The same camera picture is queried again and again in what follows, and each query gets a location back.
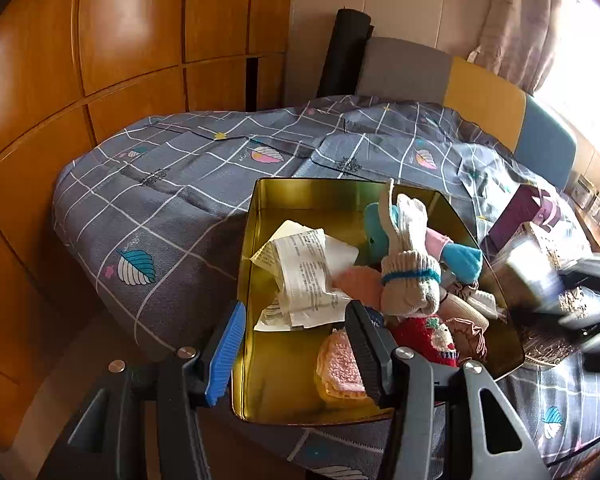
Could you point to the pink patterned curtain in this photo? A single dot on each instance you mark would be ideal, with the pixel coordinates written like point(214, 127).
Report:
point(520, 25)

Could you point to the window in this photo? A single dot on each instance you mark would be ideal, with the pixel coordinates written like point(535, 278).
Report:
point(590, 60)

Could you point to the pink knitted pad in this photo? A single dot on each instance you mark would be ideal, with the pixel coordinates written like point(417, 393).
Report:
point(337, 365)

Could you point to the pink towel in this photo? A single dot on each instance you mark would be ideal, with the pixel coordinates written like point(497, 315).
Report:
point(360, 285)

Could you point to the red fuzzy sock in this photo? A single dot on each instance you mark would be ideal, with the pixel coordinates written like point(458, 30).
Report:
point(415, 335)

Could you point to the ornate gold tissue box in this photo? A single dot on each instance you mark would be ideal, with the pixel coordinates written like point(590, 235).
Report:
point(525, 270)

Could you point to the purple cardboard box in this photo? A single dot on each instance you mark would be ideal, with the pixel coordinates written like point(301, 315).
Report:
point(515, 215)

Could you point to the gold tin box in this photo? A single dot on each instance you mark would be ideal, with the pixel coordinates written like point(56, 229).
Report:
point(290, 365)

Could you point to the pink satin scrunchie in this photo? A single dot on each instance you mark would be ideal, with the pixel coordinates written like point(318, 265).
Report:
point(467, 335)

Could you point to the wooden wardrobe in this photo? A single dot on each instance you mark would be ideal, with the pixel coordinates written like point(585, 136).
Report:
point(80, 60)

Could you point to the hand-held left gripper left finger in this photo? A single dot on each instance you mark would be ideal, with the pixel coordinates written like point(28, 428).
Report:
point(225, 355)

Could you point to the grey yellow blue headboard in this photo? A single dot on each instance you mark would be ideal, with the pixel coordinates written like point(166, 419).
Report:
point(480, 95)

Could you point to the grey checked quilt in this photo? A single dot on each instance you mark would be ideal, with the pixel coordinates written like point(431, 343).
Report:
point(180, 210)

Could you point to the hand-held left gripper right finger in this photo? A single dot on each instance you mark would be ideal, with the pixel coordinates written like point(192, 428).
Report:
point(367, 355)

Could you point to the white box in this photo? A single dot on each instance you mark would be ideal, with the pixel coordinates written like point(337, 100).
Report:
point(585, 190)

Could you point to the black rolled mat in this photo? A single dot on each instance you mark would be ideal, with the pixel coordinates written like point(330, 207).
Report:
point(342, 50)

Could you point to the white printed paper packet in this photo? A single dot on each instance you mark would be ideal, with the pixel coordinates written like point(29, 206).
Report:
point(300, 270)

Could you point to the white socks with blue band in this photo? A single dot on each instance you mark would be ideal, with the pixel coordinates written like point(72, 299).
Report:
point(410, 275)

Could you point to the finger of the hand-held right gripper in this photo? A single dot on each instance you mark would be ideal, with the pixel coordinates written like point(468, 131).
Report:
point(595, 272)
point(587, 310)

